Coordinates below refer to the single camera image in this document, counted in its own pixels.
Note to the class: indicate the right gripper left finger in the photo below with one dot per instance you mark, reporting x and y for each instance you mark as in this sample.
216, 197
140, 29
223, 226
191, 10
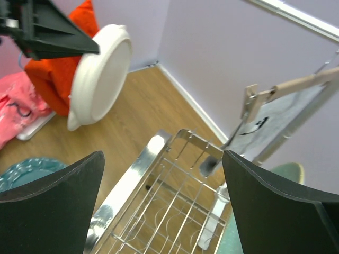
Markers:
52, 214

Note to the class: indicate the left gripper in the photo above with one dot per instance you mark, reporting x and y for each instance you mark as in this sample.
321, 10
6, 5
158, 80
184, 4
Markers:
41, 31

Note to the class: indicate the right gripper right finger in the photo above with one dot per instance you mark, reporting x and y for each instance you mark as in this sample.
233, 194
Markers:
320, 233

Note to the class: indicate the light blue divided tray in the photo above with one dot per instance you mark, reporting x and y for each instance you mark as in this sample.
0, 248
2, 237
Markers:
265, 208

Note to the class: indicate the teal scalloped plate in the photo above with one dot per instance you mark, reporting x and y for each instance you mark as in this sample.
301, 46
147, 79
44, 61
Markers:
29, 170

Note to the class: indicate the metal dish rack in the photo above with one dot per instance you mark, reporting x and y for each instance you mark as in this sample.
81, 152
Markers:
163, 203

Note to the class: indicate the orange oven mitt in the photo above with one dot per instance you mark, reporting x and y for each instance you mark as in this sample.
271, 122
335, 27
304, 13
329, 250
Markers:
53, 78

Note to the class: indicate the pink plastic bag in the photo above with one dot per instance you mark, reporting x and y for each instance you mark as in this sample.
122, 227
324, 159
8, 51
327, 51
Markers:
21, 105

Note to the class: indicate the grey hanging cloth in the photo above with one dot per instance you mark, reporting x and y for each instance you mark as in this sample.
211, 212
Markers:
271, 119

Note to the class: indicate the wooden clip hanger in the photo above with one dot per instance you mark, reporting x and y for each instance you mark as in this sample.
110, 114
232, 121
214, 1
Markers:
253, 99

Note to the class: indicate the white clothes rail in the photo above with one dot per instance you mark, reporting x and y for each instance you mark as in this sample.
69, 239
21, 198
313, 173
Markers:
260, 155

